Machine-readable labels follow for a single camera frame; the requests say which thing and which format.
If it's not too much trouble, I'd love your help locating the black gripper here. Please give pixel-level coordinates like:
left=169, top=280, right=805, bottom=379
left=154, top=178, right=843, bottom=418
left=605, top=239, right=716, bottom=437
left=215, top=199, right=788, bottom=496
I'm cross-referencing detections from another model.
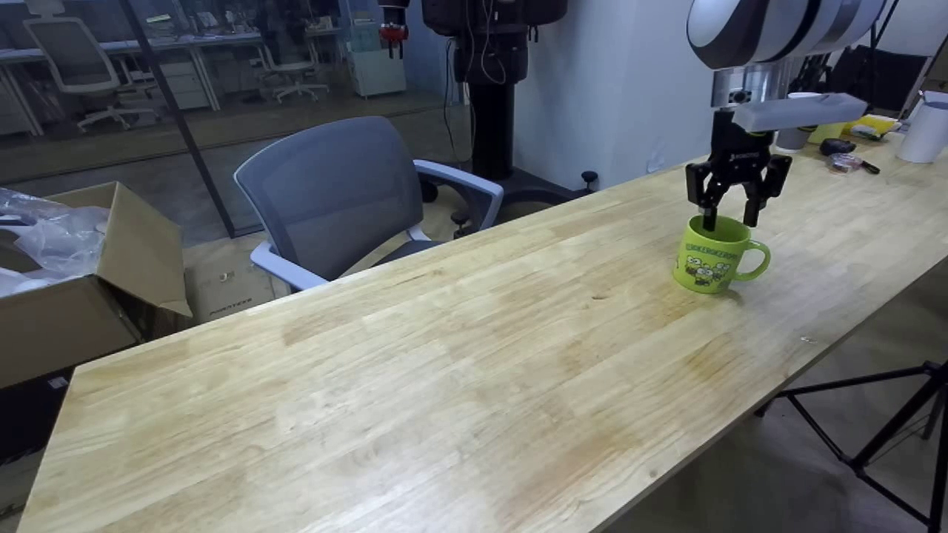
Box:
left=685, top=107, right=796, bottom=237

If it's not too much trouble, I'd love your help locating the yellow sponge block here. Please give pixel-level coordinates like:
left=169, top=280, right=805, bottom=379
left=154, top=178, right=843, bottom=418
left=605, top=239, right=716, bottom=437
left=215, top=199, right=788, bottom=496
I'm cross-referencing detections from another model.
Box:
left=808, top=108, right=902, bottom=147

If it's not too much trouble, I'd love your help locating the green ceramic mug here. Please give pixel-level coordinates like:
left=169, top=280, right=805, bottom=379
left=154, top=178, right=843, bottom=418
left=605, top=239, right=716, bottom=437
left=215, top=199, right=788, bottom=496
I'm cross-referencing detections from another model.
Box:
left=671, top=212, right=773, bottom=298

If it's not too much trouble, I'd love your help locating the clear plastic wrap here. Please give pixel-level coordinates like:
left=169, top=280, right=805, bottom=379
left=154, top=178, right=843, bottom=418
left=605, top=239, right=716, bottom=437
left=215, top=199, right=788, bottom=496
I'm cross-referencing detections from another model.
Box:
left=0, top=185, right=110, bottom=298

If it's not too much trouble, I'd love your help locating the black equipment case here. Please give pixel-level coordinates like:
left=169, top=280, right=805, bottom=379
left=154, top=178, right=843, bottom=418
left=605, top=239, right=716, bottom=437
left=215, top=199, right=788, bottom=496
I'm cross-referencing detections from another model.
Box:
left=825, top=43, right=933, bottom=117

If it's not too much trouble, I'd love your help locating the black pedestal stand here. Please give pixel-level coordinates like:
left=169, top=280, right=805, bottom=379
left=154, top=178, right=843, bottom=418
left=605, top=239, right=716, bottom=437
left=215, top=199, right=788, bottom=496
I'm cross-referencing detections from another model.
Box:
left=421, top=0, right=602, bottom=215

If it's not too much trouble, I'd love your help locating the white office chair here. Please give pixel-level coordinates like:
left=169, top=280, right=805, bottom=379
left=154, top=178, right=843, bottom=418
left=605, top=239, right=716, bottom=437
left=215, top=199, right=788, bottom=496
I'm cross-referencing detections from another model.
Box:
left=248, top=8, right=335, bottom=107
left=21, top=15, right=141, bottom=133

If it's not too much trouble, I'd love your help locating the black slanted pole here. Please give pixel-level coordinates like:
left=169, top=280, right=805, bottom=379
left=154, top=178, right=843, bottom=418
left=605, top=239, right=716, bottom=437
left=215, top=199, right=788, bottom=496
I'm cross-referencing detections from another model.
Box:
left=114, top=0, right=240, bottom=239

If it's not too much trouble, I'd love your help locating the white drawer cabinet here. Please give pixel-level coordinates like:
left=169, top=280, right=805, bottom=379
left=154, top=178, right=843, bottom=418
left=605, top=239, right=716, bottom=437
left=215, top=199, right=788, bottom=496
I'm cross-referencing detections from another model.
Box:
left=156, top=52, right=221, bottom=116

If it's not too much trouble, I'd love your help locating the white plastic container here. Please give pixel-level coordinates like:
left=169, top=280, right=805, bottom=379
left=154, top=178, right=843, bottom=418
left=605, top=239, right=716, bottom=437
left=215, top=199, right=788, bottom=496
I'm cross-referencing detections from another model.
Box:
left=895, top=87, right=948, bottom=167

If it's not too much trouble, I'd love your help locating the grey mesh office chair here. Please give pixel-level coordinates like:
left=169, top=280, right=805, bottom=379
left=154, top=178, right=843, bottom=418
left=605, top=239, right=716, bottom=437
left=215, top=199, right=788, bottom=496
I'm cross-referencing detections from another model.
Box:
left=231, top=111, right=507, bottom=293

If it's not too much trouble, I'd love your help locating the small black tool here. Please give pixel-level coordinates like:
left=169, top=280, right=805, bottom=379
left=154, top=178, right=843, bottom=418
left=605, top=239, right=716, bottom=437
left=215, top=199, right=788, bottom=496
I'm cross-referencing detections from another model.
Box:
left=816, top=135, right=883, bottom=178

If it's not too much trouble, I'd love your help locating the open cardboard box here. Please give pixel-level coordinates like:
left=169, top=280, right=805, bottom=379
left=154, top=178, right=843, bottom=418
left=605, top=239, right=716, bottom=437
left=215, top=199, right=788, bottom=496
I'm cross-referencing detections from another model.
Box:
left=0, top=181, right=194, bottom=394

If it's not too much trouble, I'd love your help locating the black tripod stand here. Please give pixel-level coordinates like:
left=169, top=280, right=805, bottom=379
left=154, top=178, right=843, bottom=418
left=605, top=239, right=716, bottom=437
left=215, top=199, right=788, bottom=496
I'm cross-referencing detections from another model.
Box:
left=754, top=358, right=948, bottom=533

